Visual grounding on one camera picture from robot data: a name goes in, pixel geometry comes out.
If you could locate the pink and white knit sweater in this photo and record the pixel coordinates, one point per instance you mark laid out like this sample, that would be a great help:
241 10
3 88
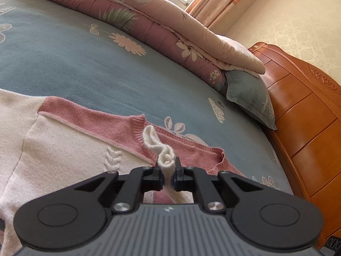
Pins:
66 144

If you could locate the grey-blue printed pillow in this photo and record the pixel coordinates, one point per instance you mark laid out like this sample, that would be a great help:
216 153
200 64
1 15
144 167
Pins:
250 96

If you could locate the folded pink floral quilt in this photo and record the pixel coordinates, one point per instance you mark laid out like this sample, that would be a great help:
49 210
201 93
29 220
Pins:
159 18

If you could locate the wooden headboard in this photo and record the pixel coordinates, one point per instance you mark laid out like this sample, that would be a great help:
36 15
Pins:
306 125

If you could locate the bed with blue floral sheet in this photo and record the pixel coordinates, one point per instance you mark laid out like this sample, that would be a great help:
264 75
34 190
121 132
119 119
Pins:
80 58

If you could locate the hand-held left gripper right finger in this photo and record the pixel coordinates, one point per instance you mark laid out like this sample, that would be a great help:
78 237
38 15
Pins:
174 178

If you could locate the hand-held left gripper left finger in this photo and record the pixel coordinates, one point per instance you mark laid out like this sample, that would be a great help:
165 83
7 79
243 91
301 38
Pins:
159 177

